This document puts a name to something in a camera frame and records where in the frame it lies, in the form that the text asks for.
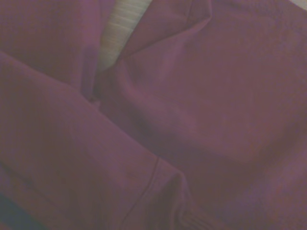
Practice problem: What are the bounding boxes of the rust red shorts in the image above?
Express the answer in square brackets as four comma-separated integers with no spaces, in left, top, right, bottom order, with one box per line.
[0,0,307,230]

